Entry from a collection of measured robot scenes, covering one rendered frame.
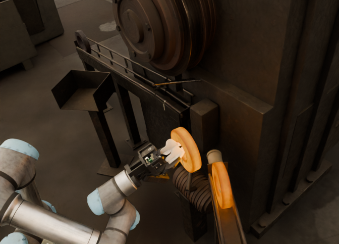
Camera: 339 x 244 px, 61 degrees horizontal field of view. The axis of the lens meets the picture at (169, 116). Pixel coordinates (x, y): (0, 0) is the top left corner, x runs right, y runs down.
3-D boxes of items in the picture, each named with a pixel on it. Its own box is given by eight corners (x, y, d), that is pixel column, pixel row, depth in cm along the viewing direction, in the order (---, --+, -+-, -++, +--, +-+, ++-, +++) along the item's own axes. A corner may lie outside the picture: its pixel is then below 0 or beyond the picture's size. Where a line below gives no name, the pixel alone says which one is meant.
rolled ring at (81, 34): (80, 33, 199) (85, 32, 200) (71, 29, 212) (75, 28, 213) (90, 57, 210) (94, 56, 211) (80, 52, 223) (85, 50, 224)
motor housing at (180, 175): (196, 216, 167) (190, 156, 132) (224, 244, 153) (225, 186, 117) (179, 230, 162) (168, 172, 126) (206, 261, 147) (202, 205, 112)
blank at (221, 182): (224, 197, 107) (215, 199, 107) (218, 157, 105) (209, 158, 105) (235, 214, 91) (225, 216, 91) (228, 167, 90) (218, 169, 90)
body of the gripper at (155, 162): (162, 156, 86) (129, 180, 85) (172, 169, 93) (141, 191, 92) (152, 140, 92) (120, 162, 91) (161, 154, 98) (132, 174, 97)
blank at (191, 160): (176, 118, 98) (167, 122, 97) (200, 143, 86) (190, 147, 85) (181, 151, 107) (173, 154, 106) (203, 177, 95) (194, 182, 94)
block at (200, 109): (208, 135, 137) (207, 95, 121) (220, 144, 132) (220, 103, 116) (191, 146, 133) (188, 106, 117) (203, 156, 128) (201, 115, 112)
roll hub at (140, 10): (131, 45, 126) (115, -23, 107) (169, 68, 108) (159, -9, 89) (120, 50, 124) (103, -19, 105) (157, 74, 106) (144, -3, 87)
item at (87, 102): (103, 150, 215) (70, 69, 167) (135, 156, 207) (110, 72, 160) (90, 172, 201) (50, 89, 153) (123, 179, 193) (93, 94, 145)
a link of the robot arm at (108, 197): (98, 205, 96) (83, 191, 92) (125, 187, 97) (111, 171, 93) (102, 223, 90) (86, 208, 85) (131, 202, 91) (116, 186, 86)
